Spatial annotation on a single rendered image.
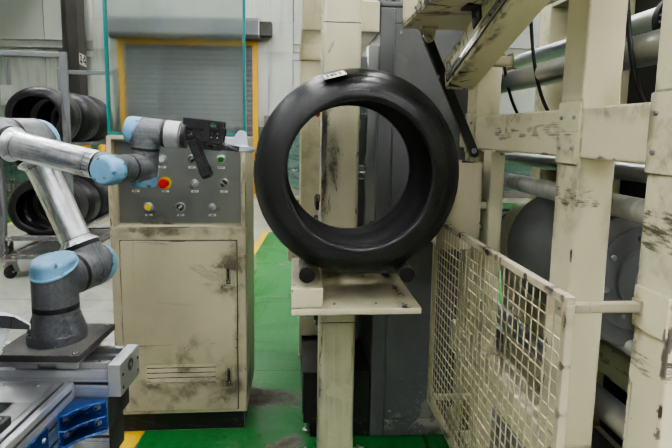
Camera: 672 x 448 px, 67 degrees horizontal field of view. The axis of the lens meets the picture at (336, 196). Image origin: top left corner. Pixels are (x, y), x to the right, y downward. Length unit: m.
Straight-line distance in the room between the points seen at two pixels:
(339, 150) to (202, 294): 0.89
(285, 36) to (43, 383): 9.59
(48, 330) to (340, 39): 1.22
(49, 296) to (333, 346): 0.93
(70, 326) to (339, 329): 0.86
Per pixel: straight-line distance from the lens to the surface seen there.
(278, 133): 1.35
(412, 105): 1.38
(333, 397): 1.98
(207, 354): 2.32
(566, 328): 1.05
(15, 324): 0.75
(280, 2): 10.94
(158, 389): 2.43
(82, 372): 1.57
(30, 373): 1.63
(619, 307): 1.12
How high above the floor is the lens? 1.29
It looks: 7 degrees down
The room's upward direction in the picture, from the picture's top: 1 degrees clockwise
